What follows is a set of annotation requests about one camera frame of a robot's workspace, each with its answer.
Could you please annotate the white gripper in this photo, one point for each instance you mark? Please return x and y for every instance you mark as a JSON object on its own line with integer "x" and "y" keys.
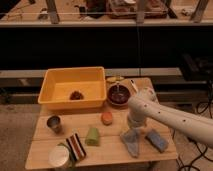
{"x": 136, "y": 120}

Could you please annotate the striped eraser block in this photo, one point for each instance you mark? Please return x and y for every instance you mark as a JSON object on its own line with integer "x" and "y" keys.
{"x": 77, "y": 151}

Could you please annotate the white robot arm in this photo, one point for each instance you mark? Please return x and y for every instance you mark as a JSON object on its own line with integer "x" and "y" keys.
{"x": 143, "y": 105}

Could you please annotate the blue crumpled cloth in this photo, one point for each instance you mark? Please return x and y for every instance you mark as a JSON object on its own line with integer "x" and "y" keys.
{"x": 130, "y": 139}

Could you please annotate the dark brown bowl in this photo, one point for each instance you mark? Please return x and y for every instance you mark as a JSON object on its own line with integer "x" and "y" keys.
{"x": 118, "y": 95}

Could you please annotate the orange round sponge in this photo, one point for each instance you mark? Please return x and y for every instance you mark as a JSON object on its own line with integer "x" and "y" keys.
{"x": 107, "y": 118}

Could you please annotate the blue rectangular sponge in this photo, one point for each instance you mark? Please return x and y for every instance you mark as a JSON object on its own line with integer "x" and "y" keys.
{"x": 157, "y": 140}

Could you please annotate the white spoon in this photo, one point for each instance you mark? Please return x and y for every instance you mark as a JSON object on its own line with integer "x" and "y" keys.
{"x": 134, "y": 85}

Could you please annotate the wooden table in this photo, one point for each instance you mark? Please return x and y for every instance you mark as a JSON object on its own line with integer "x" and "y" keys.
{"x": 110, "y": 151}

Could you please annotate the yellow banana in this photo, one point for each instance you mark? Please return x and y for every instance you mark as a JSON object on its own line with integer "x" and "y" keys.
{"x": 114, "y": 79}

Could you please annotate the green cylindrical object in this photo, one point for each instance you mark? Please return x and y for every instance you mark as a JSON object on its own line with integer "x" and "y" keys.
{"x": 93, "y": 137}

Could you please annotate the brown object in bin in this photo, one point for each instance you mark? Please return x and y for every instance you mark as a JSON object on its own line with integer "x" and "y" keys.
{"x": 76, "y": 95}

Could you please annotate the small metal cup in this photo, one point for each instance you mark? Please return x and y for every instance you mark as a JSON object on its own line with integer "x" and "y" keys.
{"x": 54, "y": 123}

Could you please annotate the yellow plastic bin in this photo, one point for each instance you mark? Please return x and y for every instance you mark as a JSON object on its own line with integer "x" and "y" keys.
{"x": 58, "y": 84}

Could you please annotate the silver metal can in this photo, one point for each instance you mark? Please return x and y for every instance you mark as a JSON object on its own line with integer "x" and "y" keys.
{"x": 59, "y": 157}

